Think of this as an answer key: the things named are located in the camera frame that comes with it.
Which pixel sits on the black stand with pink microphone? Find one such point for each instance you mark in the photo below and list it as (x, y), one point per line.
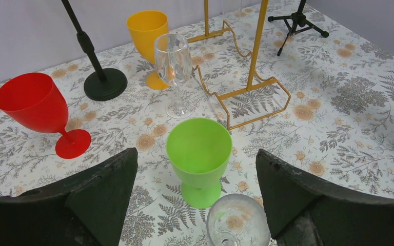
(103, 84)

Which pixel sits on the yellow plastic wine glass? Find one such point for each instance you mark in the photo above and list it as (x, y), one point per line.
(144, 28)

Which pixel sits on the tripod stand with purple microphone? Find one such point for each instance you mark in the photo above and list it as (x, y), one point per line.
(297, 23)

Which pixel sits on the green plastic wine glass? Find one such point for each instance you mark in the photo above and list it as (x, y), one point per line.
(199, 150)

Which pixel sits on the floral patterned tablecloth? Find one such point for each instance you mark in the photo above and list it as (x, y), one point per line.
(339, 125)

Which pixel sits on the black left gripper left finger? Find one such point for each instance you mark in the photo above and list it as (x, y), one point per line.
(87, 208)

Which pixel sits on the clear wine glass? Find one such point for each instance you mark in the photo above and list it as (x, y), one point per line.
(174, 66)
(231, 9)
(237, 219)

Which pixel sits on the red plastic wine glass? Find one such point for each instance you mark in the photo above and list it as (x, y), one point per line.
(34, 101)

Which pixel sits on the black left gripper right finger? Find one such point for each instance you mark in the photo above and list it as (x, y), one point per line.
(304, 209)

